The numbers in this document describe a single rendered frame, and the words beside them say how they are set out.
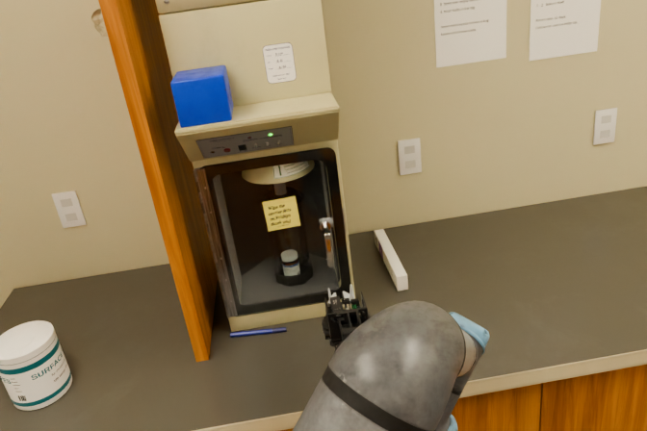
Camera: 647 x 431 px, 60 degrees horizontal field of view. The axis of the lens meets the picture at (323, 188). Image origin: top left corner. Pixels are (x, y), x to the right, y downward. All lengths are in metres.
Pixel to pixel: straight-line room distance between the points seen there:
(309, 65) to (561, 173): 1.06
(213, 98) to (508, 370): 0.82
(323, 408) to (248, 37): 0.82
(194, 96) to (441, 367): 0.73
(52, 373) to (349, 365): 0.99
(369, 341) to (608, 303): 1.05
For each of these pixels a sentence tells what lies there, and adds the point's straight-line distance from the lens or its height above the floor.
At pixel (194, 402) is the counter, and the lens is 1.32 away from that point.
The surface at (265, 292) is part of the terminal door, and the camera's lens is 1.39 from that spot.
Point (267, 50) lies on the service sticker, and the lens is 1.19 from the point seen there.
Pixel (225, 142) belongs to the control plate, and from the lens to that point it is 1.16.
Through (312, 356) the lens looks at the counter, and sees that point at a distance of 1.35.
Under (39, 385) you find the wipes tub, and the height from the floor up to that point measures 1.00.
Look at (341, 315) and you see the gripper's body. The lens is 1.02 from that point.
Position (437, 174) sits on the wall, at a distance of 1.82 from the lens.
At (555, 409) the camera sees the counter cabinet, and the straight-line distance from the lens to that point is 1.46.
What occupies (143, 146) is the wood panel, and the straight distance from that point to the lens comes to 1.16.
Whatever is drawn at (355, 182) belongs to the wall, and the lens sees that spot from 1.76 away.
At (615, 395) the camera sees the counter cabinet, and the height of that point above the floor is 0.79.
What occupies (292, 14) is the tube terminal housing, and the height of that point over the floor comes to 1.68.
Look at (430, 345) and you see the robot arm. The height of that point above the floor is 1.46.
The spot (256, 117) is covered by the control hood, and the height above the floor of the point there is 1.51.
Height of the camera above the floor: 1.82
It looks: 24 degrees down
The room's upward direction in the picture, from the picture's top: 7 degrees counter-clockwise
